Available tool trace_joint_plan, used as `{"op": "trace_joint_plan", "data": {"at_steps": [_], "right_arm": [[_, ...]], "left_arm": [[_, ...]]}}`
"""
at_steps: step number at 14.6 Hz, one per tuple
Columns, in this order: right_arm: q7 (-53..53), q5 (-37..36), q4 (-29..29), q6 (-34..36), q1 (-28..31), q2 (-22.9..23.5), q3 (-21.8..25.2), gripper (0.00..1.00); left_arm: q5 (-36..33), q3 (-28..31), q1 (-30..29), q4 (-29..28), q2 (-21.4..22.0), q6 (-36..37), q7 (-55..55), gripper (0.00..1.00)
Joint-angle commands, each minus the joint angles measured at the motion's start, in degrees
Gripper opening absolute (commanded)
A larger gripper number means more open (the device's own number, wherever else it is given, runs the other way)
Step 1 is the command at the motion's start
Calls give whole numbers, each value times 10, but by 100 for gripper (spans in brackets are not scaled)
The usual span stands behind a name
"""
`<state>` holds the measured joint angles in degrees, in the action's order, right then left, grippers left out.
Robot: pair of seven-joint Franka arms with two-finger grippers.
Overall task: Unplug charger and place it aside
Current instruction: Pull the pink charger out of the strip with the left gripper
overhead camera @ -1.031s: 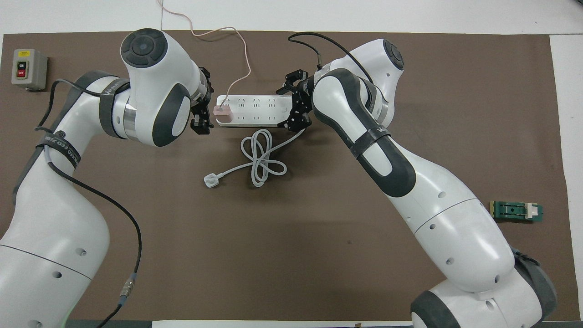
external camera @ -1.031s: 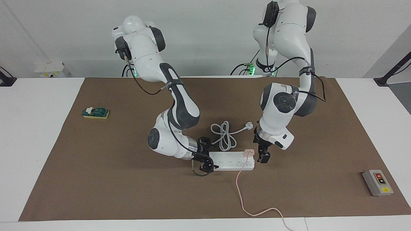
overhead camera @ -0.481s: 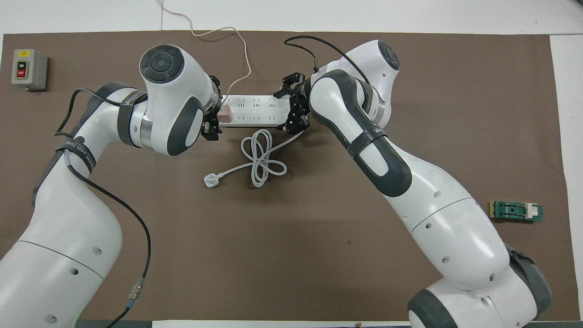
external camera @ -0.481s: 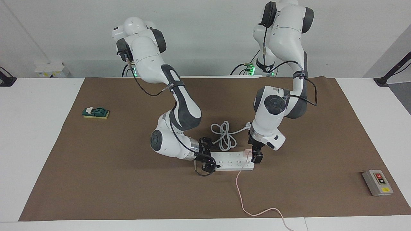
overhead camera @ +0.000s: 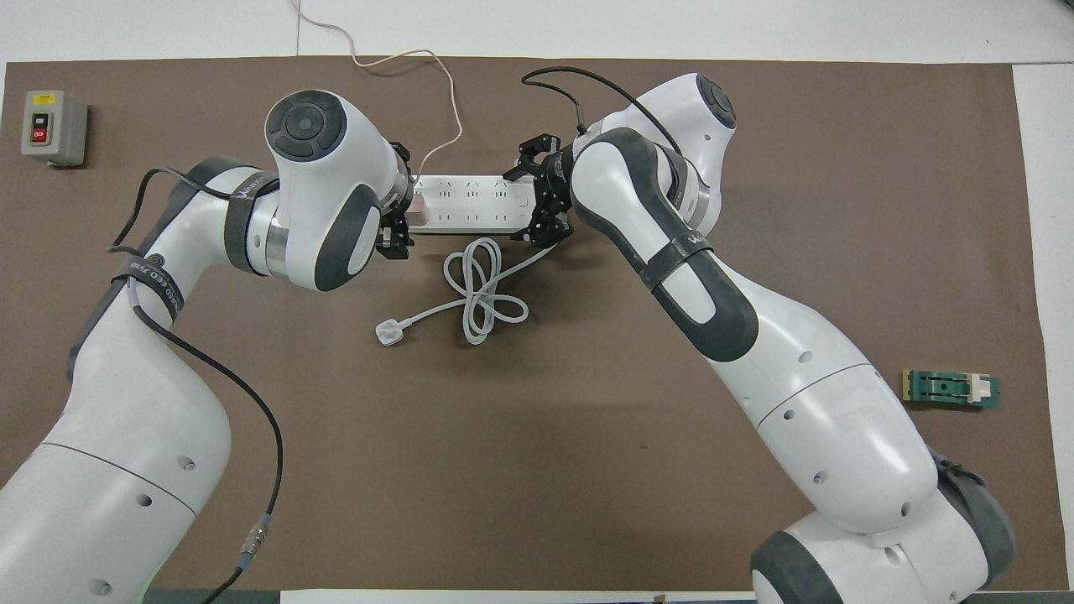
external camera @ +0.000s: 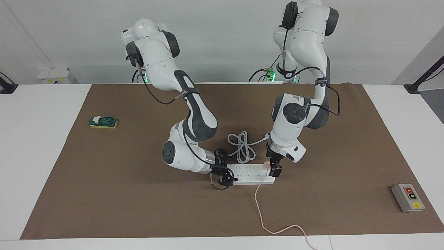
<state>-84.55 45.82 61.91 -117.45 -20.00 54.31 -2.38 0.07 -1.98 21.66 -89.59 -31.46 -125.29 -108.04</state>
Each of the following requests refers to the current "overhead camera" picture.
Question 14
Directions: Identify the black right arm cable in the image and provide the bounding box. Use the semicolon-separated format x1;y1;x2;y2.
521;66;686;162

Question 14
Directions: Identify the pink charging cable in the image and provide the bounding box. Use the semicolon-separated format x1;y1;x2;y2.
289;0;465;182

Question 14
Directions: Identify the grey push button switch box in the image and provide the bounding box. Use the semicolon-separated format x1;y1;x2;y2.
21;90;89;168

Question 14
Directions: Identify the brown table mat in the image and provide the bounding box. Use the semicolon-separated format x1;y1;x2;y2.
0;57;1056;593

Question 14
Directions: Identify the white power cord with plug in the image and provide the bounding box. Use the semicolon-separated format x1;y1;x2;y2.
374;237;556;346

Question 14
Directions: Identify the white power strip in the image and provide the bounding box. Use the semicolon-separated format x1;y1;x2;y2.
411;174;540;235

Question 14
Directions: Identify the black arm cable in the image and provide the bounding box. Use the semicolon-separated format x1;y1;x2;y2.
521;66;686;162
107;167;284;604

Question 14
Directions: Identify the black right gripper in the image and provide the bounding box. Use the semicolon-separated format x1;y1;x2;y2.
502;133;576;249

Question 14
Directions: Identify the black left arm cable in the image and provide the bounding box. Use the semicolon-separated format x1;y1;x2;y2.
107;167;284;604

